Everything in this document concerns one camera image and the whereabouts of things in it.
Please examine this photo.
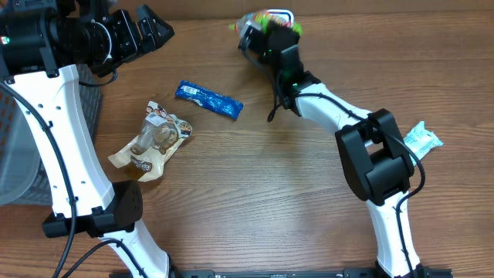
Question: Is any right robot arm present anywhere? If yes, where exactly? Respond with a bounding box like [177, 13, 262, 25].
[238, 19, 423, 277]

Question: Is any white barcode scanner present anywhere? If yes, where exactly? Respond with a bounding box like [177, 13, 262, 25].
[266, 8, 294, 27]

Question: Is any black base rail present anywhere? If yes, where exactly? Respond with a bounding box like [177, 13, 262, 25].
[109, 267, 453, 278]

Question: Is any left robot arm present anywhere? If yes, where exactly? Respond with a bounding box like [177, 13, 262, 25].
[1, 0, 178, 277]

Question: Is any grey plastic mesh basket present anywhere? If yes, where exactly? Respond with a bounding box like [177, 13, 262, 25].
[1, 65, 113, 215]

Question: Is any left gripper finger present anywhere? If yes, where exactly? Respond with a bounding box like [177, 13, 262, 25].
[138, 18, 157, 53]
[137, 5, 174, 43]

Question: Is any green candy bag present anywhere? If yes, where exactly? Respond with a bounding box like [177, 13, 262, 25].
[229, 9, 303, 37]

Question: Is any mint green snack packet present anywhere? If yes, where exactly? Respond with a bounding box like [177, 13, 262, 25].
[404, 121, 444, 161]

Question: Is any blue cookie packet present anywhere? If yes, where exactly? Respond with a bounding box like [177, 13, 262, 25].
[175, 80, 244, 120]

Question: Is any beige brown snack pouch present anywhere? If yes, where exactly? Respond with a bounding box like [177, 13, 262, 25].
[108, 101, 192, 182]

